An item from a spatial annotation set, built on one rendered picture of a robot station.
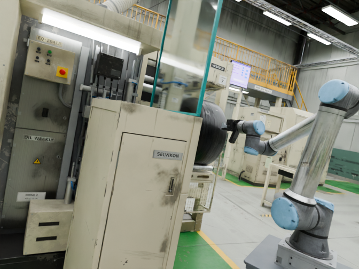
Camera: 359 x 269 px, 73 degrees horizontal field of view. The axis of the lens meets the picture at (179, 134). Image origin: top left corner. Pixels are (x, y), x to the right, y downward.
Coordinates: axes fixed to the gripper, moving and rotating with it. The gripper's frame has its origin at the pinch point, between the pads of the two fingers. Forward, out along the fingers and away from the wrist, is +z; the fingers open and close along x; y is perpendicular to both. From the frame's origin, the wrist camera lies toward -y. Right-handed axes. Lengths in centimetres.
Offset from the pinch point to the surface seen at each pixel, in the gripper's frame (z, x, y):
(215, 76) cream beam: 41, -20, 53
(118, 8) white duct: 39, 78, 78
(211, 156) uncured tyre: 7.7, -0.5, -21.1
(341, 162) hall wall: 435, -1143, 2
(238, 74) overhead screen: 286, -281, 169
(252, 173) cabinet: 286, -372, -64
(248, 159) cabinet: 308, -374, -31
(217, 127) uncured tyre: 1.2, 3.3, 1.0
